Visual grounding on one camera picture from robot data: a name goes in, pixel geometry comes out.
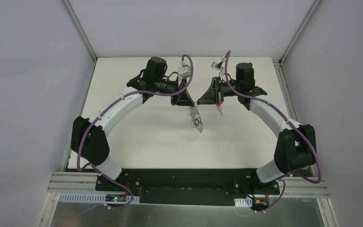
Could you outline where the key with red tag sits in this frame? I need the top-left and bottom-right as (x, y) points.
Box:
(216, 106), (223, 115)

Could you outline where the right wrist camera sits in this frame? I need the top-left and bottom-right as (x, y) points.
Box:
(211, 60), (225, 76)

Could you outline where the purple cable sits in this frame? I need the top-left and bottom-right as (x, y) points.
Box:
(59, 54), (195, 218)
(219, 51), (324, 217)

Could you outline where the right controller board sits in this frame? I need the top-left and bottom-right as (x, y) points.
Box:
(252, 200), (268, 210)

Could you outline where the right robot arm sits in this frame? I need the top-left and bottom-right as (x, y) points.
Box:
(197, 62), (316, 194)

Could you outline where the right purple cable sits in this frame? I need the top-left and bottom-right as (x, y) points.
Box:
(219, 51), (324, 217)

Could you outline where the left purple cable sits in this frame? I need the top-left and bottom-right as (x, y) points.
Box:
(59, 54), (195, 218)

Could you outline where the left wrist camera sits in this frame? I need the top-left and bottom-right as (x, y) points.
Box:
(178, 61), (191, 80)

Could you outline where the controller board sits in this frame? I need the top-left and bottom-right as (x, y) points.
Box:
(105, 194), (127, 203)
(252, 200), (268, 210)

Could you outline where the left controller board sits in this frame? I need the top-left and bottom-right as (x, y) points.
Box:
(105, 194), (127, 203)

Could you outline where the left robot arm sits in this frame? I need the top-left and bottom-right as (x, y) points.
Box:
(70, 54), (195, 191)

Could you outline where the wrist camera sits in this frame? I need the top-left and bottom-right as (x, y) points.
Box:
(178, 61), (191, 80)
(211, 60), (225, 76)

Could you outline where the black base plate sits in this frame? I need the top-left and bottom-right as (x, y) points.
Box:
(95, 168), (280, 206)

